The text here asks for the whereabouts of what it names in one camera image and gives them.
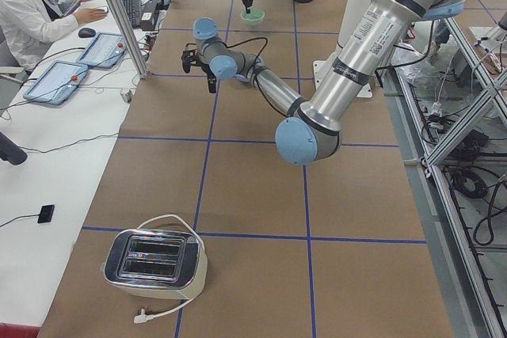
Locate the green bowl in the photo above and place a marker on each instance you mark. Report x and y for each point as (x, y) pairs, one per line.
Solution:
(253, 17)

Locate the far blue teach pendant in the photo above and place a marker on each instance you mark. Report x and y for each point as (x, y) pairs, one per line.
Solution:
(103, 51)

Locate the blue teach pendant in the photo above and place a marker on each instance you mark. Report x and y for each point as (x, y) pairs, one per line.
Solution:
(103, 51)
(57, 83)

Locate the black keyboard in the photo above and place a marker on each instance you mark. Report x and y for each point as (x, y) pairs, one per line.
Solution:
(133, 11)

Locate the black computer mouse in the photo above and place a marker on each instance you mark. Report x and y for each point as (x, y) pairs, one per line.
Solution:
(86, 33)

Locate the near blue teach pendant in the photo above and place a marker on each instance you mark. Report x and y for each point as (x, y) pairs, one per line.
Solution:
(57, 83)

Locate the white and chrome toaster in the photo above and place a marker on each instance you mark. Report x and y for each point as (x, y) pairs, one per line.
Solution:
(157, 264)

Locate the person in white coat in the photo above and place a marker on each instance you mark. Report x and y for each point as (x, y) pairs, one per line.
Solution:
(32, 26)

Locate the small black square device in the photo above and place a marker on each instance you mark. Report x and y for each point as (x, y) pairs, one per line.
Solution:
(46, 213)

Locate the aluminium frame post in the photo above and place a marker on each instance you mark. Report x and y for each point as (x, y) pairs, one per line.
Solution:
(121, 18)

